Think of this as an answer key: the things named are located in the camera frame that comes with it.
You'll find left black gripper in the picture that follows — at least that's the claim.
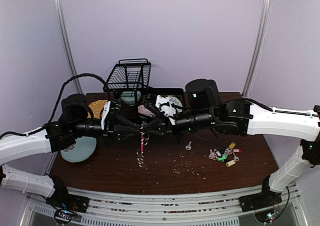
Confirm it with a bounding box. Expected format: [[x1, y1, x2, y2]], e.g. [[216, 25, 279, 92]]
[[70, 114, 140, 148]]

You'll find grey keyring organiser red handle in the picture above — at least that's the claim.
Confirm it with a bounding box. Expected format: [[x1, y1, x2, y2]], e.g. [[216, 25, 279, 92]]
[[136, 131, 150, 168]]

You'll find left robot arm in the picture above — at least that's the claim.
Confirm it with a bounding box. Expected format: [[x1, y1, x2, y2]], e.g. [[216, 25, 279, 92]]
[[0, 94, 140, 208]]

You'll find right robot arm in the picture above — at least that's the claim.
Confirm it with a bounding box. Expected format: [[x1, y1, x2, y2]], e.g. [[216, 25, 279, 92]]
[[141, 79, 320, 212]]

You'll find pile of tagged keys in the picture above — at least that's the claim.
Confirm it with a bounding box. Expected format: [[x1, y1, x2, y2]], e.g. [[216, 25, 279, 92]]
[[208, 142, 242, 167]]

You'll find pink patterned bowl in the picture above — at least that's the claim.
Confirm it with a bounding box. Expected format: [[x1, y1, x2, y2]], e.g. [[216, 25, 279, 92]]
[[137, 105, 156, 118]]

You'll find yellow daisy plate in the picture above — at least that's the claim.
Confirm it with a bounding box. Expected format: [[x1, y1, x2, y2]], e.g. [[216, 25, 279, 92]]
[[166, 95, 183, 113]]

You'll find pale green bowl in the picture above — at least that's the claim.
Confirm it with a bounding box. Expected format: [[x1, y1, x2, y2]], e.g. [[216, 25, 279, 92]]
[[120, 91, 141, 106]]

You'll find yellow dotted plate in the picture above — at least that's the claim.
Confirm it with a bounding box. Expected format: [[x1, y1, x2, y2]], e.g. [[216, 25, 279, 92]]
[[89, 100, 108, 119]]

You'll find lone silver key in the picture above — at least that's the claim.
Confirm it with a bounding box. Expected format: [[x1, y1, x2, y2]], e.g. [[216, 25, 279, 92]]
[[185, 141, 192, 151]]

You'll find light blue flat plate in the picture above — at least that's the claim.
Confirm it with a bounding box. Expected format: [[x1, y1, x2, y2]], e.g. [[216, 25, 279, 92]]
[[60, 137, 97, 163]]

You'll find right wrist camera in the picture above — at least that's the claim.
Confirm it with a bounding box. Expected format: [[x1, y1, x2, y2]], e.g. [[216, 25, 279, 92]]
[[142, 94, 179, 126]]

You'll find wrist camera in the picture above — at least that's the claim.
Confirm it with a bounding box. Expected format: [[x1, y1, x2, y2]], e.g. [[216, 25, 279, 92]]
[[142, 94, 179, 126], [100, 99, 122, 132]]

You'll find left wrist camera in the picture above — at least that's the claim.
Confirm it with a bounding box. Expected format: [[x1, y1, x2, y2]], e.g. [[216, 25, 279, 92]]
[[100, 99, 122, 132]]

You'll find black wire dish rack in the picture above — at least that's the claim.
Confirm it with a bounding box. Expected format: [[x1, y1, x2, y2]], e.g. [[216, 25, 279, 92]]
[[103, 58, 185, 128]]

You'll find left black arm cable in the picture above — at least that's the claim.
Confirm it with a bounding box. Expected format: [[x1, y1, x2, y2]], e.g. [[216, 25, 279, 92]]
[[0, 72, 111, 139]]

